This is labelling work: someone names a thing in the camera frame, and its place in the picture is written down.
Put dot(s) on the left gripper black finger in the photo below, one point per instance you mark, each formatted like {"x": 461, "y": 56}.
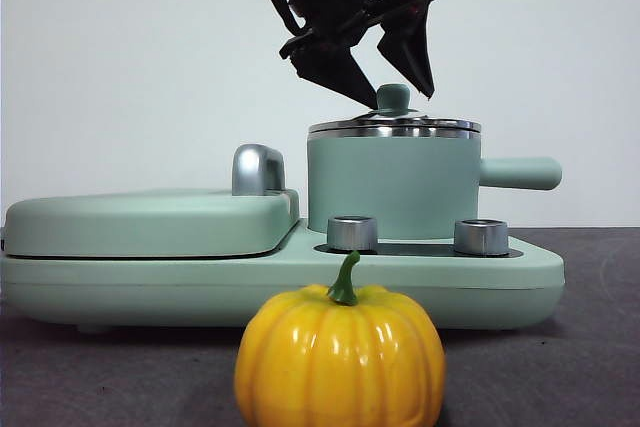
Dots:
{"x": 335, "y": 74}
{"x": 410, "y": 57}

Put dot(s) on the glass lid with green knob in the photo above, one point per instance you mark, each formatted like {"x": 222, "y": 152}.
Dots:
{"x": 393, "y": 97}

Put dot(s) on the yellow toy pumpkin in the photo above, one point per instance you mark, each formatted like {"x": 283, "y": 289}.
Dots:
{"x": 340, "y": 357}

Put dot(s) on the mint green steamer pot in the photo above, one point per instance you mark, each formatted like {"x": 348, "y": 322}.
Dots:
{"x": 390, "y": 182}

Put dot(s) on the silver control knob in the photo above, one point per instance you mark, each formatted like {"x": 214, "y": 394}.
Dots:
{"x": 350, "y": 234}
{"x": 480, "y": 239}

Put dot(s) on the mint green hinged griddle cover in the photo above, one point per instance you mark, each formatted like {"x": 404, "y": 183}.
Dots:
{"x": 150, "y": 227}

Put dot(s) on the mint green breakfast machine base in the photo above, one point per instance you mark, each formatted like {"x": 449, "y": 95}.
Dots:
{"x": 150, "y": 292}

